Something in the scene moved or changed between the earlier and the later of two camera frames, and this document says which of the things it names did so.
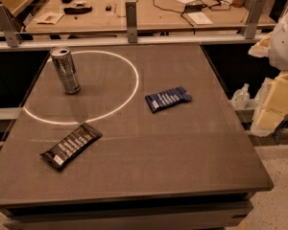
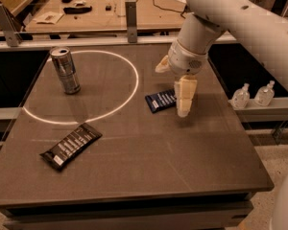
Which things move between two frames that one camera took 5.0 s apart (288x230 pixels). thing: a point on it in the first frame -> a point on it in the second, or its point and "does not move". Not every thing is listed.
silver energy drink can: [64, 62] does not move
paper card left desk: [50, 18] does not move
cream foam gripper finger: [281, 99] -> [185, 89]
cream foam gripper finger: [261, 48] -> [163, 66]
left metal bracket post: [9, 26] does not move
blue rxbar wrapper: [168, 98] does not move
